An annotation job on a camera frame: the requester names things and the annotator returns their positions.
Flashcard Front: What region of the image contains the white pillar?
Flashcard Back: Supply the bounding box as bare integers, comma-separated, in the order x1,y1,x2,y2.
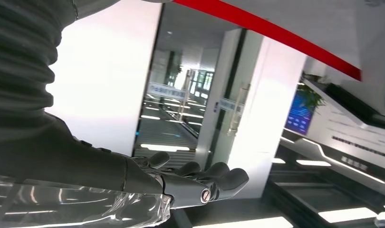
195,28,308,200

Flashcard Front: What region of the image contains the blue display screen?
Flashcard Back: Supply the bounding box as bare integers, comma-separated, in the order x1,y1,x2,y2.
284,91,317,136

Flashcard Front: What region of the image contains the green potted plant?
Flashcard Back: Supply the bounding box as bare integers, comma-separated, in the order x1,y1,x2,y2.
297,71,326,111

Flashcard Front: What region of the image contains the black fascia with white strip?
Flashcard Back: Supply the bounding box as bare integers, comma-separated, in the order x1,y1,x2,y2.
280,127,385,200

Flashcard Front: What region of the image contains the black overhanging ledge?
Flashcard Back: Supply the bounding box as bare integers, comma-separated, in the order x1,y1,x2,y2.
325,82,385,128

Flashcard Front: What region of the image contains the long steel door handle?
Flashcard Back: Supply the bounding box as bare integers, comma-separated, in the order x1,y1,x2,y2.
228,83,252,137
180,69,195,122

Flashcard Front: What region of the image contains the white wall board with text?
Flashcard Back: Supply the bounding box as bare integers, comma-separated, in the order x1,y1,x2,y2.
306,100,385,179

